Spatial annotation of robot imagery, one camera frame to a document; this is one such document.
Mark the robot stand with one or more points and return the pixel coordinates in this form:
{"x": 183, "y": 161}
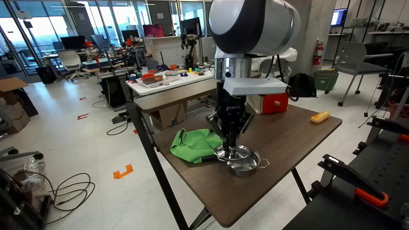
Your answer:
{"x": 351, "y": 198}

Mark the small bowl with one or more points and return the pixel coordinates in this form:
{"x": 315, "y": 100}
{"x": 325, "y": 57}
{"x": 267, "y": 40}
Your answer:
{"x": 171, "y": 73}

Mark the white toy drawer box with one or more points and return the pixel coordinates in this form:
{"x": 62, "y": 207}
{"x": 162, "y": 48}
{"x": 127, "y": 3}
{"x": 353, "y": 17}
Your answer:
{"x": 255, "y": 103}

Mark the green bin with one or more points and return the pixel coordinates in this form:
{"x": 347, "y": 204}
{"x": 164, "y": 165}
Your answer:
{"x": 326, "y": 80}

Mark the green cloth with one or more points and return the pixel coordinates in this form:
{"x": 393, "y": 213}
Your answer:
{"x": 191, "y": 145}

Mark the wooden drawer knob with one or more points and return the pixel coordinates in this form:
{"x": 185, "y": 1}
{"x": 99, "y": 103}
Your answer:
{"x": 277, "y": 103}

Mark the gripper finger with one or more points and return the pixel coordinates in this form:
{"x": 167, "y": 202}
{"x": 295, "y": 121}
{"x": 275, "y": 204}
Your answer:
{"x": 244, "y": 125}
{"x": 218, "y": 126}

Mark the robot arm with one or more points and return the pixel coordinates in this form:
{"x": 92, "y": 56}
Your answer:
{"x": 255, "y": 25}

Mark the monitor with red screen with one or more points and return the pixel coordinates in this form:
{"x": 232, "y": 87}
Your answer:
{"x": 153, "y": 30}

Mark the cardboard box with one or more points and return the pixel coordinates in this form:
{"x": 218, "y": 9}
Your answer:
{"x": 169, "y": 116}

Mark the red fire extinguisher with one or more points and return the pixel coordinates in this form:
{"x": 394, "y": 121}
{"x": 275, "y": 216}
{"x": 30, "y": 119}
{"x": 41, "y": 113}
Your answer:
{"x": 318, "y": 54}

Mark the black computer tower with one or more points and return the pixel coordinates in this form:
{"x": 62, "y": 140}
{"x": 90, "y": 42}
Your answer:
{"x": 45, "y": 74}

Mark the yellow toy corn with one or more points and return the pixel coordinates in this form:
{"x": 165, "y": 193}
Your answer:
{"x": 320, "y": 117}

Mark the monitor with blue screen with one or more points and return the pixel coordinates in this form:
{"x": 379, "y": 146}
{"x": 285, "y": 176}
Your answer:
{"x": 339, "y": 16}

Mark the black backpack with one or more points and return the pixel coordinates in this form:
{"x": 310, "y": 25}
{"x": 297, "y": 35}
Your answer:
{"x": 302, "y": 85}

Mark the grey chair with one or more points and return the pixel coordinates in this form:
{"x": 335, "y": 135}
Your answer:
{"x": 354, "y": 60}

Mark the stack of cardboard boxes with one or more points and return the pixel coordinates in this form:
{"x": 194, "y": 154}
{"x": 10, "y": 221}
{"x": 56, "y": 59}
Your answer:
{"x": 14, "y": 105}

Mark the clear plastic bag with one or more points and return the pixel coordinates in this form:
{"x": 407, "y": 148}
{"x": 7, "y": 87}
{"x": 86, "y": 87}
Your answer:
{"x": 34, "y": 172}

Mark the row of windows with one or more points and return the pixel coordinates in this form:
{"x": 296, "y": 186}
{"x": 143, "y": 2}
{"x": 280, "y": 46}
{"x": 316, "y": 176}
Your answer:
{"x": 41, "y": 25}

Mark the silver lid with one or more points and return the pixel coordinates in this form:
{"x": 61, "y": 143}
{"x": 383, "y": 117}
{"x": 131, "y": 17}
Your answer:
{"x": 241, "y": 151}

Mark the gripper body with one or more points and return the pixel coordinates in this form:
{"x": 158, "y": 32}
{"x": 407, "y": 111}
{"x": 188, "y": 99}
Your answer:
{"x": 231, "y": 110}

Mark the white table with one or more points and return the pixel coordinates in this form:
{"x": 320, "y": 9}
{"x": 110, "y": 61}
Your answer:
{"x": 179, "y": 81}

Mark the red drawer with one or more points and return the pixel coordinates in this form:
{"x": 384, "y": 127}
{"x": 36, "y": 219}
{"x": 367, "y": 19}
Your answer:
{"x": 270, "y": 103}

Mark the white office chair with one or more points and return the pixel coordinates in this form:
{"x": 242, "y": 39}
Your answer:
{"x": 71, "y": 62}

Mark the power strip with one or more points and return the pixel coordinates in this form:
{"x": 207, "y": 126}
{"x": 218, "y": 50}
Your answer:
{"x": 119, "y": 118}

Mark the silver pot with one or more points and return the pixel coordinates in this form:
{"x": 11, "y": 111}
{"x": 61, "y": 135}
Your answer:
{"x": 244, "y": 167}

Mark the white tray of toy food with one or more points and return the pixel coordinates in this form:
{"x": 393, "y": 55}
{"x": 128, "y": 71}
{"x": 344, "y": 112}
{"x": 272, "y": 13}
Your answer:
{"x": 151, "y": 80}

